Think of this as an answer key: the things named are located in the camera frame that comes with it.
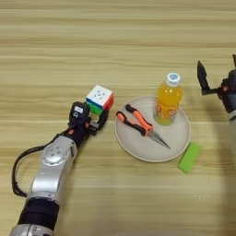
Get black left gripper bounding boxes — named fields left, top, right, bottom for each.
left=65, top=109, right=110, bottom=148

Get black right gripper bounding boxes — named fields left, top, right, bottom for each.
left=196, top=53, right=236, bottom=113

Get orange black needle-nose pliers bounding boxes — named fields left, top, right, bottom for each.
left=115, top=103, right=171, bottom=150

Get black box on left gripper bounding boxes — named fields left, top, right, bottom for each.
left=68, top=100, right=92, bottom=124

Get orange juice bottle white cap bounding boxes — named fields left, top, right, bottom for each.
left=153, top=72, right=184, bottom=126

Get multicolour puzzle cube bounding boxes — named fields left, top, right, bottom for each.
left=85, top=84, right=115, bottom=116

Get green rectangular block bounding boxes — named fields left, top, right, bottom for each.
left=177, top=141, right=202, bottom=175

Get round beige plate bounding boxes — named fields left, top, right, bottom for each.
left=114, top=95, right=192, bottom=163

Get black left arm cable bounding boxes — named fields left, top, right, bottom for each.
left=11, top=130, right=70, bottom=198

